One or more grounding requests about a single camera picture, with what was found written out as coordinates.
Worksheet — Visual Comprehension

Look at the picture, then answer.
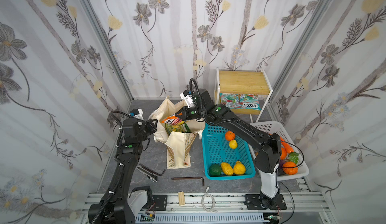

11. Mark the orange candy bag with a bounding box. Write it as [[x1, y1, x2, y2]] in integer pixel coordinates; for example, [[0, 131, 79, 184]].
[[161, 115, 185, 125]]

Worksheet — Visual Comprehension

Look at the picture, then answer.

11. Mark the floral canvas tote bag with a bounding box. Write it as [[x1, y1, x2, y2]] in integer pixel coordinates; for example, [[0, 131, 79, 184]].
[[149, 98, 205, 169]]

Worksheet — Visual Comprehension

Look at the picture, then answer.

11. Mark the orange tangerine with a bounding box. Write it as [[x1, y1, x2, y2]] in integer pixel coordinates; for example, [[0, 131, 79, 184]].
[[225, 131, 236, 141]]

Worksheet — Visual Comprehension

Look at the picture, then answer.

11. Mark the orange bell pepper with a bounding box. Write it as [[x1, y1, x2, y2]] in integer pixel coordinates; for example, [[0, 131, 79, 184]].
[[280, 148, 287, 160]]

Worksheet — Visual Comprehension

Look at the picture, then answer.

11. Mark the green lemon candy bag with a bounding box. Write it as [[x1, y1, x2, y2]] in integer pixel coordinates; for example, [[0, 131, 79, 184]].
[[165, 123, 191, 135]]

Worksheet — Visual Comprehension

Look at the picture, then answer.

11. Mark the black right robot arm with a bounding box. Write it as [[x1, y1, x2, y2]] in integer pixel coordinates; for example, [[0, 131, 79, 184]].
[[176, 89, 281, 209]]

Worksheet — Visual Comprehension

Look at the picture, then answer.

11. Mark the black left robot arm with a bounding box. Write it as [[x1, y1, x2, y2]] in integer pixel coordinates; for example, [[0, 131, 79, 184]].
[[88, 118, 158, 224]]

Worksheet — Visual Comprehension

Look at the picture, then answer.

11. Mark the cherry mint candy bag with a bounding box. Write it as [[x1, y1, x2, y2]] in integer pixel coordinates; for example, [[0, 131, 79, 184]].
[[220, 93, 241, 109]]

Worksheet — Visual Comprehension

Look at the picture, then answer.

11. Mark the Fox's mint blossom candy bag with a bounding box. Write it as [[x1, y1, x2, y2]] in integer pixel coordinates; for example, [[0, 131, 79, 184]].
[[240, 94, 261, 111]]

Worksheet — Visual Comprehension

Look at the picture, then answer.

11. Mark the teal plastic basket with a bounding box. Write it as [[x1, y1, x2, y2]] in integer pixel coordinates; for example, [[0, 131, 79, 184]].
[[202, 125, 256, 180]]

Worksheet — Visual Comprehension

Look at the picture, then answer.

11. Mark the black metal clamp tool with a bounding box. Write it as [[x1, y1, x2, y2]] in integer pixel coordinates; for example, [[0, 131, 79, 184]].
[[136, 164, 166, 183]]

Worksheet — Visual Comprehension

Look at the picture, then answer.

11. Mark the small yellow lemon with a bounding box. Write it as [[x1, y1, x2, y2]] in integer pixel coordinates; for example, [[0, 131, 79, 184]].
[[229, 139, 238, 149]]

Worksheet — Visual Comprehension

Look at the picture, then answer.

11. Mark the white wooden shelf rack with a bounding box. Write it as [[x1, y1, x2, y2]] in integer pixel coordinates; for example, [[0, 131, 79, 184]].
[[214, 69, 273, 122]]

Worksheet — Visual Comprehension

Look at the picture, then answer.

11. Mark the green avocado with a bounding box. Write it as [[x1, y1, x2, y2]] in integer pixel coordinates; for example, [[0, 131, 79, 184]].
[[209, 164, 222, 177]]

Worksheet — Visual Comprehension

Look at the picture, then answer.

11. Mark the large black allen key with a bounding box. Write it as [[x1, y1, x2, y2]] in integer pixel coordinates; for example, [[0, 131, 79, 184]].
[[171, 176, 205, 186]]

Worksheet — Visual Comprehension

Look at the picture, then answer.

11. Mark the large yellow citrus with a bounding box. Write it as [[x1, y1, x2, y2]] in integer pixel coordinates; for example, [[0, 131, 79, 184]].
[[233, 161, 246, 176]]

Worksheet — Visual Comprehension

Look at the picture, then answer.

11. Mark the white plastic basket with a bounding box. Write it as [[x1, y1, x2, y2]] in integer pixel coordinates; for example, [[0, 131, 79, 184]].
[[247, 121, 310, 182]]

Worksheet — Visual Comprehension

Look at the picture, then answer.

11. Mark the small wooden block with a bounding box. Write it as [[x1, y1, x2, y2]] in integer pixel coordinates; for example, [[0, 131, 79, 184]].
[[178, 191, 186, 206]]

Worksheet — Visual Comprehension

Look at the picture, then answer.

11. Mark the orange carrot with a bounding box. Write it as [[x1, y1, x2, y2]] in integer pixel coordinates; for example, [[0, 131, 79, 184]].
[[280, 137, 294, 154]]

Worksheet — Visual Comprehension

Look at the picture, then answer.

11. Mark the orange pumpkin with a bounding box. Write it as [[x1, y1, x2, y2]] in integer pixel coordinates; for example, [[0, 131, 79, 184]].
[[282, 161, 298, 175]]

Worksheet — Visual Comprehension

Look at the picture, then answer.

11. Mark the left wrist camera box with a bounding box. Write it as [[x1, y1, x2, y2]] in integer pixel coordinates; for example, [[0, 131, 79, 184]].
[[130, 108, 144, 120]]

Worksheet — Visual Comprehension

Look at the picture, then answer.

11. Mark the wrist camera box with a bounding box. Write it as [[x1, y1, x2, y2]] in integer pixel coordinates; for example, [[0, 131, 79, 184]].
[[130, 108, 144, 120], [180, 91, 194, 108]]

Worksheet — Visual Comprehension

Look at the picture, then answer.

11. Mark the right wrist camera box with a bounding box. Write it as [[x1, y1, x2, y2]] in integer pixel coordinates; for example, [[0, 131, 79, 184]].
[[180, 91, 194, 108]]

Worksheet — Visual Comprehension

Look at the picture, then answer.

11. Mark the white coiled cable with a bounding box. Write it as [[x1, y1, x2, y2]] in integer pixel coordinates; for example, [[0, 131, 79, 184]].
[[200, 186, 218, 213]]

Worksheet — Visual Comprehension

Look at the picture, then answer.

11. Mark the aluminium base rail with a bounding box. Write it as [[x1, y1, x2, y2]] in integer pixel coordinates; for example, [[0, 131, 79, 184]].
[[80, 192, 329, 224]]

